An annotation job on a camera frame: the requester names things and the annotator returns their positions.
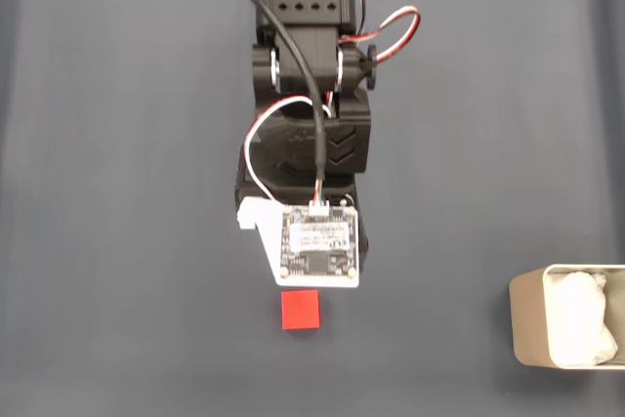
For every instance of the red cube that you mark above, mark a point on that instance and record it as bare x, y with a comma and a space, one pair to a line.
300, 309

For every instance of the beige metal box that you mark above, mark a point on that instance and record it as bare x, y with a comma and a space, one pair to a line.
527, 324

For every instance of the grey-blue table mat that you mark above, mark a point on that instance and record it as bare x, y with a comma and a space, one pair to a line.
122, 192

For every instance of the white crumpled tissue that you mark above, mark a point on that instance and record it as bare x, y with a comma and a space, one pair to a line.
578, 319

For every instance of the camera board on white mount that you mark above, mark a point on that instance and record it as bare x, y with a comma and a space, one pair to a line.
317, 261

